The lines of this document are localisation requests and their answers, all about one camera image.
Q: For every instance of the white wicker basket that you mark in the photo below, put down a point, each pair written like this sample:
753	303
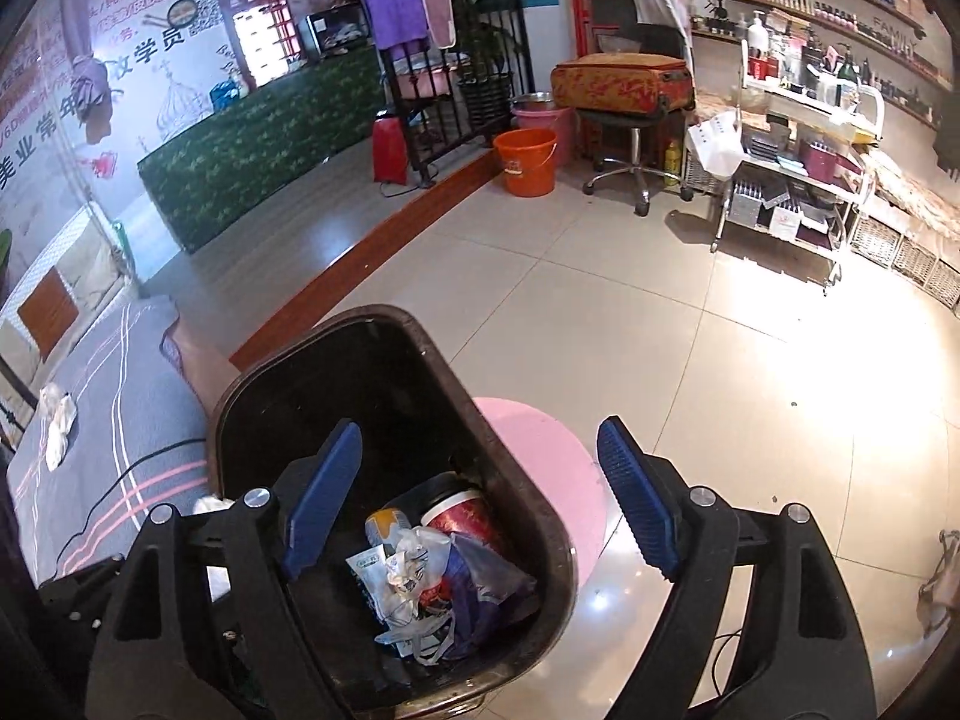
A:
945	285
915	261
876	240

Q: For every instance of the blue packets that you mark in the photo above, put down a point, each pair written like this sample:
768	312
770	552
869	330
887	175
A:
225	94

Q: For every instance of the red phone booth cabinet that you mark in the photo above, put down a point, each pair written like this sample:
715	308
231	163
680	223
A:
259	22

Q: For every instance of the white wicker swing chair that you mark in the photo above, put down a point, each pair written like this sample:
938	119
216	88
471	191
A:
75	232

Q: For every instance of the orange cushion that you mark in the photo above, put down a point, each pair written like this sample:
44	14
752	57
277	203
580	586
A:
49	311

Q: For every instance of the white paper bag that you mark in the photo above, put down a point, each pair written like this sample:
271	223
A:
716	146

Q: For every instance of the wall shelves with bottles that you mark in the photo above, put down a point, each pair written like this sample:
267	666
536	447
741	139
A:
825	11

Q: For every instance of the red gold-patterned paper cup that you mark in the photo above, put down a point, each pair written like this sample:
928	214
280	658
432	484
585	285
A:
465	517

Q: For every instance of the large wall poster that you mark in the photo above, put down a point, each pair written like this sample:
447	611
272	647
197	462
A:
150	52

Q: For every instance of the red bag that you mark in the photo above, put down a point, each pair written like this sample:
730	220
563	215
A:
390	150

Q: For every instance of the yellow drink can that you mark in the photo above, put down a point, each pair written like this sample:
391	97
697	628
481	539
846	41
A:
386	525

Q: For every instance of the metal basin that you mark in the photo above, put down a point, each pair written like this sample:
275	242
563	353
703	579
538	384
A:
534	100

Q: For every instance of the orange plastic bucket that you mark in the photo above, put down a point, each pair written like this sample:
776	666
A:
525	165

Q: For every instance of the pink plastic basin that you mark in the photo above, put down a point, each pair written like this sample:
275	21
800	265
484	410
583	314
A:
551	120

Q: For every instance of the black trash bin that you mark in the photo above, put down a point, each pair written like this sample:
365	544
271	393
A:
375	390

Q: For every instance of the crumpled white tissue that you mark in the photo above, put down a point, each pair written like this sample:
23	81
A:
60	420

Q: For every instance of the grey folded umbrella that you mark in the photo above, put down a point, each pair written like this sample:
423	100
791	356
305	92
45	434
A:
94	90

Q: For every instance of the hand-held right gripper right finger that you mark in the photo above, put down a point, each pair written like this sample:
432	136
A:
637	495

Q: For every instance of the black metal rack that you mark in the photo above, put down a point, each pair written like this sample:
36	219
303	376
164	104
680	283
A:
395	101

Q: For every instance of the red drink can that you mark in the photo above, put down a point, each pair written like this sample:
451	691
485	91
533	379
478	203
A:
433	598

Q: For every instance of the chrome swivel stool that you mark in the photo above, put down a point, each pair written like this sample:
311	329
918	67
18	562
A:
637	157

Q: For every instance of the white wheeled cart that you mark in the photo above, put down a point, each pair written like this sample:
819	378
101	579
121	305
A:
795	101

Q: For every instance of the green and white packet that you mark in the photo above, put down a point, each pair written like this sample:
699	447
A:
366	566

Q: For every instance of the pink towel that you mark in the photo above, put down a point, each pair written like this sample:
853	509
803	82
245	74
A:
439	11

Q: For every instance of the black picture frame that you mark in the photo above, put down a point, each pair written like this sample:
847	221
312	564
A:
334	30

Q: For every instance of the pink round stool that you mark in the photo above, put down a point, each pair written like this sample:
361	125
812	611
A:
547	480

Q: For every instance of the purple towel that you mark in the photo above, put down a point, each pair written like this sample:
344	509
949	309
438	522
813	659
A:
390	11

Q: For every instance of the green patterned counter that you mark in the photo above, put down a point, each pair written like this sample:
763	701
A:
262	150

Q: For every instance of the white cushion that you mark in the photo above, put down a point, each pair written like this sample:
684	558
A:
90	270

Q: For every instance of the orange patterned suitcase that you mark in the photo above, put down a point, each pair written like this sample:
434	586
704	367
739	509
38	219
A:
622	86

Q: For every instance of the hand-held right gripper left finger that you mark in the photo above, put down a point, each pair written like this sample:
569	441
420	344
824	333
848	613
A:
322	502

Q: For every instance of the white pump bottle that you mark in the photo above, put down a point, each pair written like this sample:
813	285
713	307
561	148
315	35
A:
759	37

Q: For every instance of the grey striped bed sheet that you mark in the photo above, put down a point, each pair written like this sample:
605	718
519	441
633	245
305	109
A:
112	405

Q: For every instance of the purple plastic bag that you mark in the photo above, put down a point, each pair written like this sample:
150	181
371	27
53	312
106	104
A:
480	600

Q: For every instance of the pink plastic tub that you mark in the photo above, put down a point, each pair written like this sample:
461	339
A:
424	82

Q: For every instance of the yellow bottle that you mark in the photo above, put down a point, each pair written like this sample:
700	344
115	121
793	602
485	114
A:
673	161

